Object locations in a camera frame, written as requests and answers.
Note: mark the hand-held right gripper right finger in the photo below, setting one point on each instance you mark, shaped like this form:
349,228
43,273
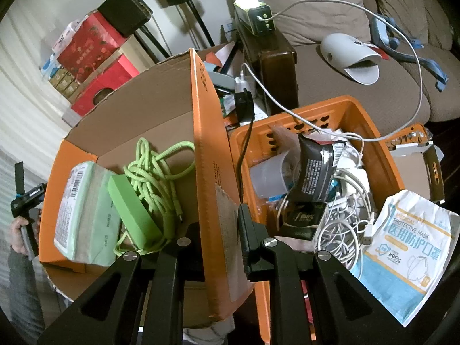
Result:
251,244

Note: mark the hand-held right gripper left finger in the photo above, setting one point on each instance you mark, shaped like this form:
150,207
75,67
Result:
179,255

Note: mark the green white tissue pack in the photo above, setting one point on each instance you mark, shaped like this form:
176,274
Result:
90,215

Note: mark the green power bank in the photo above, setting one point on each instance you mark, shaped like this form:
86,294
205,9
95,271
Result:
133,208

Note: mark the orange cardboard box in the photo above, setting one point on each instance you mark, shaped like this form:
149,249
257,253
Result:
215,151

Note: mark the person's left forearm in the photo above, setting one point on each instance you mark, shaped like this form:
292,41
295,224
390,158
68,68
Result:
32,291

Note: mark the person's left hand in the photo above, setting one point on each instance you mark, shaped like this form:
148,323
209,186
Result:
17,237

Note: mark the small black packet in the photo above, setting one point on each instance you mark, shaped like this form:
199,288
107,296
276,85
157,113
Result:
302,219

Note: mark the clear plastic cup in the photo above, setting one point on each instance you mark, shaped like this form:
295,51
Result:
269,178

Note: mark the white sheer curtain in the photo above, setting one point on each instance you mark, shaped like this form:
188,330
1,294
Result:
21,115

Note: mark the black foil packet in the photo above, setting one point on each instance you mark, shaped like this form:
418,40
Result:
312,172

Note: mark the gold flat box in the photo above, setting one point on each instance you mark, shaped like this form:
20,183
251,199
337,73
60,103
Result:
57,75
73,89
65,82

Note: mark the white blue mask packet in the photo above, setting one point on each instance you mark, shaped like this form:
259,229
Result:
406,258

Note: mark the pink tissue box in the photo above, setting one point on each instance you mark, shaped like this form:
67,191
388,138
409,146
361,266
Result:
66,37

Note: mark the red floral gift box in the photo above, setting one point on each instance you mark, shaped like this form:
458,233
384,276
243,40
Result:
90,43

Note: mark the large orange plastic basket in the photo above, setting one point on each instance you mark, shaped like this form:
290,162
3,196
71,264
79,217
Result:
359,115

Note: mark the brown sofa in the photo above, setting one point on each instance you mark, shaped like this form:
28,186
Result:
323,90

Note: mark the black speaker stand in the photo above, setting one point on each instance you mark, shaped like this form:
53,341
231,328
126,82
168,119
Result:
199,25
151,43

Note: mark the white rounded device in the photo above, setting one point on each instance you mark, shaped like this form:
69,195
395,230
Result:
341,50

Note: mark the small bright lamp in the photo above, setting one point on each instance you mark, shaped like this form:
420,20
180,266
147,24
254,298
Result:
258,18

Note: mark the beige sofa cushion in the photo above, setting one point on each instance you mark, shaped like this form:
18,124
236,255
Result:
305,3
409,3

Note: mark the blue grey neckband device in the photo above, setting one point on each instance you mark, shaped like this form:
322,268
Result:
381,32

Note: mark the white wall charger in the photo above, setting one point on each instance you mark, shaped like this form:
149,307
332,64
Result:
246,84

